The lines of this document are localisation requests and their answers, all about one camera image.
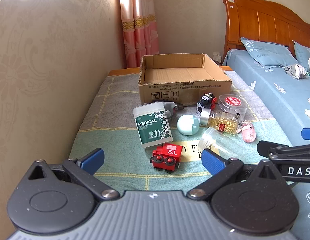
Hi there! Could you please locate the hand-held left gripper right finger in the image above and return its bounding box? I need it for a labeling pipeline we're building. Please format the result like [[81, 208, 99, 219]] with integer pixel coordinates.
[[186, 148, 286, 202]]

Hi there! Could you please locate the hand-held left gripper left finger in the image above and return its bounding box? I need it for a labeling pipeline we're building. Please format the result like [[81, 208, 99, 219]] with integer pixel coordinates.
[[27, 148, 120, 202]]

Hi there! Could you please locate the clear plastic jar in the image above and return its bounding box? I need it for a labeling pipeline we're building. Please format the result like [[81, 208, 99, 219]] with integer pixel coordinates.
[[197, 126, 236, 161]]

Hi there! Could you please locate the pink keychain figure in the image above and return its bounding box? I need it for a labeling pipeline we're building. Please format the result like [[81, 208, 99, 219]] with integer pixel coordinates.
[[236, 120, 256, 143]]

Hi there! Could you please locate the capsule bottle with silver cap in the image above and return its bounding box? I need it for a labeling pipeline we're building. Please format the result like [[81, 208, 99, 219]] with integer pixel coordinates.
[[199, 108, 242, 136]]

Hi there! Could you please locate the red toy train engine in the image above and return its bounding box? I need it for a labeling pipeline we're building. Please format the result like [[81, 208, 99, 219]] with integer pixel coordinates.
[[149, 142, 183, 174]]

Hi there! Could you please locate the mint round case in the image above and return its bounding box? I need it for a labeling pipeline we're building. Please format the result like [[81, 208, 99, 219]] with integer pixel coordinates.
[[177, 114, 201, 136]]

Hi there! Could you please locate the clear jar with red lid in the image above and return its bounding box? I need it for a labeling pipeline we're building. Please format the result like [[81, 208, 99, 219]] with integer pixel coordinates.
[[218, 94, 247, 122]]

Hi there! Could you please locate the green label cotton swab box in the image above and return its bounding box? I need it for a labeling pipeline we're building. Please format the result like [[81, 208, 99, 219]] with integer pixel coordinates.
[[133, 102, 173, 149]]

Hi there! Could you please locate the grey plush toy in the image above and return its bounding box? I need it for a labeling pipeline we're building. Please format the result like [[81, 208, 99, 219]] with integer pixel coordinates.
[[144, 101, 176, 117]]

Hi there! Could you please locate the cardboard box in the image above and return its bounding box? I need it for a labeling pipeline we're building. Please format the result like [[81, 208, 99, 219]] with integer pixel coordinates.
[[138, 53, 232, 106]]

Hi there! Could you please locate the checked grey green blanket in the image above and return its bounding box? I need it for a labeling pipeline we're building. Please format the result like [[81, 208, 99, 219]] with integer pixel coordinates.
[[69, 70, 297, 198]]

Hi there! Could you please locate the bed with blue sheet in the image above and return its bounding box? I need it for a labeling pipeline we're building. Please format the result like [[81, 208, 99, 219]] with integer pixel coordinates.
[[221, 49, 310, 240]]

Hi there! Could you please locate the black toy train car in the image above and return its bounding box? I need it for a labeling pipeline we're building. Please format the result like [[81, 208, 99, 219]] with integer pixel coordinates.
[[196, 92, 219, 116]]

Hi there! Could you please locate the crumpled grey cloth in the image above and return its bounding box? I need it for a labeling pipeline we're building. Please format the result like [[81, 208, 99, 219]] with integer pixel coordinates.
[[284, 64, 309, 81]]

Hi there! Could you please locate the blue floral pillow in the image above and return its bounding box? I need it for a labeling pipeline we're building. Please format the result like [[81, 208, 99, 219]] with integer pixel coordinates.
[[240, 37, 300, 68], [292, 40, 310, 68]]

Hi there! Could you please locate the beige damask padded panel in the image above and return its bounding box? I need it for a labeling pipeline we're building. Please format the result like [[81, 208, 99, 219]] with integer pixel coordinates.
[[0, 0, 126, 230]]

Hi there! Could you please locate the wooden headboard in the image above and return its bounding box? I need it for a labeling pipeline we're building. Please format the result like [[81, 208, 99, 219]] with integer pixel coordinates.
[[222, 0, 310, 61]]

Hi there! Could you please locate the pink patterned curtain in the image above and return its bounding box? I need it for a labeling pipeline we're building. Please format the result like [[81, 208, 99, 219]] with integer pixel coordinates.
[[118, 0, 161, 69]]

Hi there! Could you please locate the wooden bed frame edge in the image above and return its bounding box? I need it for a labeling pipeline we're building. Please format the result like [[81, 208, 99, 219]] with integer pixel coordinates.
[[107, 65, 232, 77]]

